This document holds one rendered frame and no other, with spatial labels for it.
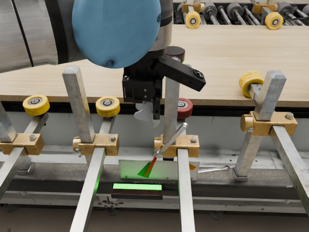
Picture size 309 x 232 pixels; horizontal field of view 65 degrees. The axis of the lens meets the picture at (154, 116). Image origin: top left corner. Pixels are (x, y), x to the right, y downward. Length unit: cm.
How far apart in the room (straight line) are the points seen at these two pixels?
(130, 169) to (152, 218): 78
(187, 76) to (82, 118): 34
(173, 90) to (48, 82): 56
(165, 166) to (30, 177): 47
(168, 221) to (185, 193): 93
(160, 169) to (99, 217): 87
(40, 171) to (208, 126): 65
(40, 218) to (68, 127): 79
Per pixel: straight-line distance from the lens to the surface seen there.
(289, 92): 101
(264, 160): 111
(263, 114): 70
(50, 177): 93
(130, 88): 50
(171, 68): 48
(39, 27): 23
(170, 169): 81
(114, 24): 23
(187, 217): 61
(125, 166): 81
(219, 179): 89
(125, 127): 99
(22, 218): 176
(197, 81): 50
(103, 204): 148
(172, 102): 63
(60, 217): 167
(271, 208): 157
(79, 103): 67
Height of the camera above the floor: 140
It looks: 40 degrees down
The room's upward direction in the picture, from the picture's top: straight up
